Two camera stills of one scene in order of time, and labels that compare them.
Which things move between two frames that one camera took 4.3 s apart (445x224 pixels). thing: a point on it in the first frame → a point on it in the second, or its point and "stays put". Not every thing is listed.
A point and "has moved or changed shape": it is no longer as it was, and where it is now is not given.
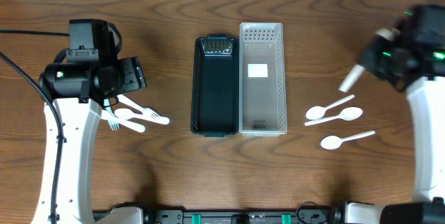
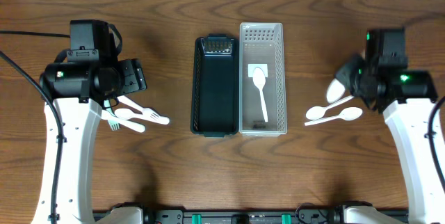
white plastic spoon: [352, 77] has moved or changed shape
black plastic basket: [215, 85] stays put
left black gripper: [131, 74] stays put
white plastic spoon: [318, 112] stays put
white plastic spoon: [333, 142] → [335, 92]
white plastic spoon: [348, 113] stays put
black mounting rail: [219, 216] stays put
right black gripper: [377, 62] → [348, 74]
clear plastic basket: [262, 93] stays put
